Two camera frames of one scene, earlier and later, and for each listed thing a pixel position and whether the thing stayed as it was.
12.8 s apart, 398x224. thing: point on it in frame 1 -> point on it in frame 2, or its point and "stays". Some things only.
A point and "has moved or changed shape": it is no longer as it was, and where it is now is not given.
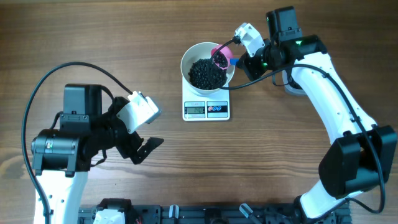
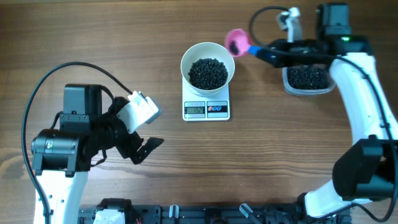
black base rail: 285,213 stays
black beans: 221,59 -> 234,49
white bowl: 195,53 stays
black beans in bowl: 204,74 stays
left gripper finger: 146,150 stays
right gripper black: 254,72 -> 284,58
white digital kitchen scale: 199,106 stays
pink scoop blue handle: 228,53 has moved or changed shape
